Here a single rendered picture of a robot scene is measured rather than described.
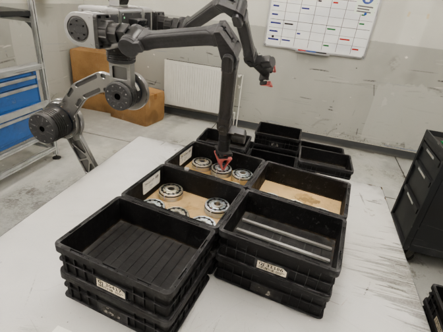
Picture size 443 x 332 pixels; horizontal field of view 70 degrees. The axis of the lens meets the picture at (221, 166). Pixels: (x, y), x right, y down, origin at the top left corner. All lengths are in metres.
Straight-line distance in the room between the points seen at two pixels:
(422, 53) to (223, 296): 3.72
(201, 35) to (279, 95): 3.24
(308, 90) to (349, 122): 0.67
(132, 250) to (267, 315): 0.50
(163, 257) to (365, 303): 0.73
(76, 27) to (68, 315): 1.01
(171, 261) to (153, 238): 0.13
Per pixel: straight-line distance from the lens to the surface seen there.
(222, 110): 1.36
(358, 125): 4.46
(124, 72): 1.65
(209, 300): 1.18
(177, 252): 1.14
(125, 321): 1.10
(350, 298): 1.33
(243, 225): 1.28
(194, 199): 1.38
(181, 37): 1.19
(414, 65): 4.38
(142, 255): 1.13
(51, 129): 1.95
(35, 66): 3.26
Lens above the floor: 1.62
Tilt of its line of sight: 28 degrees down
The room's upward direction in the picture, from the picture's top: 6 degrees clockwise
